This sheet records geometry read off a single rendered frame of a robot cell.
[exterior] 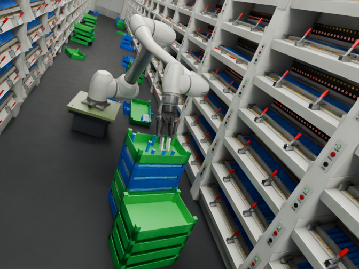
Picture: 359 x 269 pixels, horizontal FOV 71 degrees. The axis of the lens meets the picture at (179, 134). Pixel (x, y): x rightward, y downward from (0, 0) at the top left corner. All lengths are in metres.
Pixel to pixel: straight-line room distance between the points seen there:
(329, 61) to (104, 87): 1.49
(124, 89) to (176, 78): 0.88
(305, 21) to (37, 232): 1.68
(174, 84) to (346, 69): 0.70
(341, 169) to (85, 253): 1.11
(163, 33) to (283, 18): 0.72
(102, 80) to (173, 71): 0.88
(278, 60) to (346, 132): 0.66
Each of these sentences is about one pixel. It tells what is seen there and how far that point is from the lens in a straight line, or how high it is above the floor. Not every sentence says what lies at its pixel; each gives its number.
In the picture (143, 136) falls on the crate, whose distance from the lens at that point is 1.40.
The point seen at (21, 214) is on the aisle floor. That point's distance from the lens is 1.49.
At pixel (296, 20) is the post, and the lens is 1.54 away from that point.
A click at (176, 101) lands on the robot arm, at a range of 1.26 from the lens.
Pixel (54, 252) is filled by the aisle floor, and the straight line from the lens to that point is 1.35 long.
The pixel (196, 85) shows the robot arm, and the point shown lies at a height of 0.80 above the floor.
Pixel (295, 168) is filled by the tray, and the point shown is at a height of 0.71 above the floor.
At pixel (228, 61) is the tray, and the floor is 0.92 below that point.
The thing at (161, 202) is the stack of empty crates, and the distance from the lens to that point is 1.32.
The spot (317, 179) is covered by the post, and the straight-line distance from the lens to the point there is 1.06.
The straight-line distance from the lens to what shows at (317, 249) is 1.11.
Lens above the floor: 1.09
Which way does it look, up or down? 24 degrees down
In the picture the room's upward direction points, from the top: 22 degrees clockwise
